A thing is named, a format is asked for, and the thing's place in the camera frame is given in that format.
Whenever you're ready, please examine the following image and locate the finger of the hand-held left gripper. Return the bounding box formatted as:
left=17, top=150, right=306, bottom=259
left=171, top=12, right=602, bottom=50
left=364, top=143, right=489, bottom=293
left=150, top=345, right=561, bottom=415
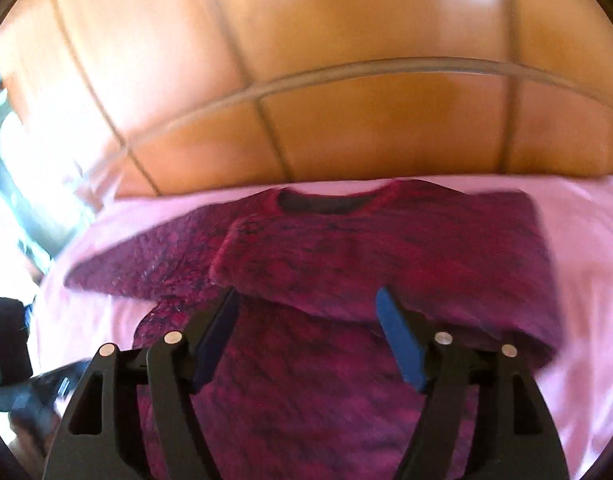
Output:
left=32, top=362, right=87, bottom=403

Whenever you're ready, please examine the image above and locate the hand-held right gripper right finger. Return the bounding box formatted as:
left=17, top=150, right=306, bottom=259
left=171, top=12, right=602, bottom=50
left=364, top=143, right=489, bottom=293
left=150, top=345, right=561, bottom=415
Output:
left=375, top=287, right=570, bottom=480

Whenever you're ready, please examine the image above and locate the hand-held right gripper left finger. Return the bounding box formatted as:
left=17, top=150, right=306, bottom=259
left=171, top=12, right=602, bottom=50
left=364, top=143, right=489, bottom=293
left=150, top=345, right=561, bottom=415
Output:
left=44, top=287, right=242, bottom=480

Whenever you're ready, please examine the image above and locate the magenta knit sweater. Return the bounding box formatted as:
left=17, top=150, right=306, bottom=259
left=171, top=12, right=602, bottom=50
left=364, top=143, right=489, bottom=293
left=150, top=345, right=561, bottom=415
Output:
left=65, top=179, right=562, bottom=480

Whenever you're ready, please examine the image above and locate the pink bed sheet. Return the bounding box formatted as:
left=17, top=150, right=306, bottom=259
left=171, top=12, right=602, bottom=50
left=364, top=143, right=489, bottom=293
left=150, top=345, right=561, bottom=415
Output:
left=29, top=172, right=613, bottom=480

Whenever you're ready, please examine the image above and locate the wooden panelled headboard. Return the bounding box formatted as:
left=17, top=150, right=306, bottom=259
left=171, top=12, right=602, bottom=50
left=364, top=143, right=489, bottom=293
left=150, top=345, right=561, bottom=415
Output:
left=0, top=0, right=613, bottom=198

